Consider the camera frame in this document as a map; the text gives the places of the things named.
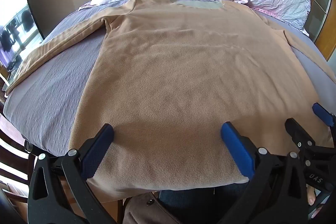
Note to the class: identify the person's brown jacket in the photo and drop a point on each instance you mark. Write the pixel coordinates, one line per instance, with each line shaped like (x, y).
(143, 213)

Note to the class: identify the dark wooden furniture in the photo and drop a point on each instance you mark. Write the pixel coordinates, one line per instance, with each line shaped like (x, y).
(10, 161)

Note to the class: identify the person's leg in jeans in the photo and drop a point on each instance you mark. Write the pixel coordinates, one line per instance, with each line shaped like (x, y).
(194, 204)

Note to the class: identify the wooden headboard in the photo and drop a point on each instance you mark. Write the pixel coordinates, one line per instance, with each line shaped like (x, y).
(324, 37)

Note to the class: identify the person's right hand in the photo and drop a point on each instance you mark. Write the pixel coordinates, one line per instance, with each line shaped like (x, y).
(311, 196)

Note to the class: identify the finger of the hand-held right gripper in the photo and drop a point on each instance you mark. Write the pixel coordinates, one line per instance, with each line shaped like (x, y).
(322, 113)
(299, 132)

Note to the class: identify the tan fleece shirt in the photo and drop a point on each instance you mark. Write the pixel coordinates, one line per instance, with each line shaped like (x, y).
(178, 77)

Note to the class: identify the lilac textured bed sheet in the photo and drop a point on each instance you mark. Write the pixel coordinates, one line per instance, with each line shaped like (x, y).
(50, 100)

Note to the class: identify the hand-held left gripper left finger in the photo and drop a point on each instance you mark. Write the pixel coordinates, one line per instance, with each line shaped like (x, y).
(99, 151)

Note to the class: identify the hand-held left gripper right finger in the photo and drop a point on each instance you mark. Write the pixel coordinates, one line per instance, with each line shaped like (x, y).
(236, 151)

